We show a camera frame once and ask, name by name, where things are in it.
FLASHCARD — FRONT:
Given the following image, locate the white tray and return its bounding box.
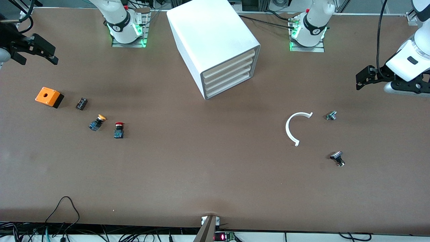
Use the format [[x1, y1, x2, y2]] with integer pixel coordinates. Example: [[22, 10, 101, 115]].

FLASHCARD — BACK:
[[206, 71, 252, 98]]

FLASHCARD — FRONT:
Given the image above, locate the orange button box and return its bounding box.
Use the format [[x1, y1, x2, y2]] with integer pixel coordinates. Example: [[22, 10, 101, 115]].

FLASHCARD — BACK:
[[35, 87, 64, 109]]

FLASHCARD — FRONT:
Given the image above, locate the black square push button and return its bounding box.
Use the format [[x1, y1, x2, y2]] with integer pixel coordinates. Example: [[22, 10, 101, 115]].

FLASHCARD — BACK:
[[330, 151, 346, 167]]

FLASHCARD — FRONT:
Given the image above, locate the yellow push button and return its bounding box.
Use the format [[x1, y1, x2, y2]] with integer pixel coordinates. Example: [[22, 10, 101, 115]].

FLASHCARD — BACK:
[[88, 114, 107, 132]]

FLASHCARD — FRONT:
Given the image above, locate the small red LED board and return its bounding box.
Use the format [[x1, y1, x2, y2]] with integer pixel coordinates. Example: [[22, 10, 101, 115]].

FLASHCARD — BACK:
[[214, 231, 235, 242]]

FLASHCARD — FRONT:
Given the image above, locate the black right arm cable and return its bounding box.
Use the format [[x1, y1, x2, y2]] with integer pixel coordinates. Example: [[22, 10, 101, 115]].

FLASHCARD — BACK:
[[0, 0, 36, 34]]

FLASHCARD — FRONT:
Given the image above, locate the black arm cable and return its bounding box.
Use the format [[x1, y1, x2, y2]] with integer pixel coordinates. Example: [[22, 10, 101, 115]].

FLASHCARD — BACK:
[[0, 0, 36, 34], [376, 0, 390, 78]]

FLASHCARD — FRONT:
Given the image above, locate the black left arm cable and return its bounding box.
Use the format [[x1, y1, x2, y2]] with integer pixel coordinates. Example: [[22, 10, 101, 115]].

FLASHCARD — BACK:
[[376, 0, 390, 78]]

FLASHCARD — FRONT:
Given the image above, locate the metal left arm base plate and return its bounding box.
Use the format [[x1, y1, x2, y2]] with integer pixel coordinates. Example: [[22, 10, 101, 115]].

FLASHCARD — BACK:
[[289, 15, 326, 53]]

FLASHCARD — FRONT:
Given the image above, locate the white semicircular plastic ring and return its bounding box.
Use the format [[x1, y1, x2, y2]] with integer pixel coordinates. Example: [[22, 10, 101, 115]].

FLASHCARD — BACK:
[[286, 112, 313, 147]]

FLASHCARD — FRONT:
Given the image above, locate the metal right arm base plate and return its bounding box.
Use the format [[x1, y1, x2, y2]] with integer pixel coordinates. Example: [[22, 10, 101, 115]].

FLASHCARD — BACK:
[[112, 8, 150, 48]]

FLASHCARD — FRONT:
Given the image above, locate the black cable across table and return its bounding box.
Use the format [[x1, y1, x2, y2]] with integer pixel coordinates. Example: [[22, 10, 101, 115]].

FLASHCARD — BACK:
[[238, 15, 297, 30]]

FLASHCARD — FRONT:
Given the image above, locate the thin black looped cable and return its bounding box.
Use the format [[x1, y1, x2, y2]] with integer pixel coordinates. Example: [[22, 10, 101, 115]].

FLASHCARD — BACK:
[[45, 196, 80, 232]]

